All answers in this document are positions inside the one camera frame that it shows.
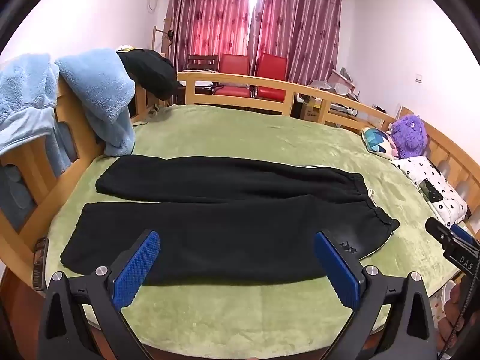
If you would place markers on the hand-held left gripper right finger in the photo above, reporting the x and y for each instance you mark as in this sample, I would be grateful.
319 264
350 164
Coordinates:
337 266

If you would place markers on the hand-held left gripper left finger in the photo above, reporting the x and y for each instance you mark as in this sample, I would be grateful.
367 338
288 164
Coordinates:
137 266

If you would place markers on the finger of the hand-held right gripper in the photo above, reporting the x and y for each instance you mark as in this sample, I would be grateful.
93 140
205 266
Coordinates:
438 230
460 231

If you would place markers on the black pants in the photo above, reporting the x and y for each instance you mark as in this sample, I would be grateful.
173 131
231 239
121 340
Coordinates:
225 232

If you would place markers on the person's right hand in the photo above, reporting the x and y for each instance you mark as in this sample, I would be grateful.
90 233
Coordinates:
454 303

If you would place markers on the dark pouch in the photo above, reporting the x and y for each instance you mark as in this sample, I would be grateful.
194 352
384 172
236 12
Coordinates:
430 191

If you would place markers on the white dotted pillow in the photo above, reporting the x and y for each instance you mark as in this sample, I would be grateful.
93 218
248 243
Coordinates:
420 168

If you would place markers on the black remote control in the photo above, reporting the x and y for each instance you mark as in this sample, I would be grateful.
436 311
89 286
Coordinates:
39 264

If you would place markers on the purple plush toy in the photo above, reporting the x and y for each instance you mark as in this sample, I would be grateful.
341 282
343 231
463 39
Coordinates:
409 135

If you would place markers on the colourful triangle pattern pillow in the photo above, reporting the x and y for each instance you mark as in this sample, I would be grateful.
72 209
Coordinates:
378 140

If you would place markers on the cardboard box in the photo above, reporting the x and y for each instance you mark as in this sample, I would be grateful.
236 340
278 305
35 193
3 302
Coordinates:
307 110

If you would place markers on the green fleece blanket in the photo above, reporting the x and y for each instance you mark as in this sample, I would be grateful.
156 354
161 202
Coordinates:
243 135

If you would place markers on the light blue fleece garment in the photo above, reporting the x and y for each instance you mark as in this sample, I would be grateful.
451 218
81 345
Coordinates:
101 93
22 93

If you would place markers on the black garment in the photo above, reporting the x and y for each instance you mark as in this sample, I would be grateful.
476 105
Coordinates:
150 71

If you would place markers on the red chair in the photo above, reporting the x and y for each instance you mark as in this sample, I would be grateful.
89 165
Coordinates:
270 69
233 69

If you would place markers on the dark wooden chair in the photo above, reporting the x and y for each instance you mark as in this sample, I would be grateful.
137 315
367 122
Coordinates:
201 62

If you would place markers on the wooden coat rack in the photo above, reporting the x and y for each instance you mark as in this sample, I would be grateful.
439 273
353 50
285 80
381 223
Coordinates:
167 33

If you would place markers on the red patterned curtain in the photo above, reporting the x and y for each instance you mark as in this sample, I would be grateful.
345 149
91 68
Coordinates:
300 22
213 11

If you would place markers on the wooden bed frame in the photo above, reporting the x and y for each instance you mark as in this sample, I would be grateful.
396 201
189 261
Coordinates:
240 80

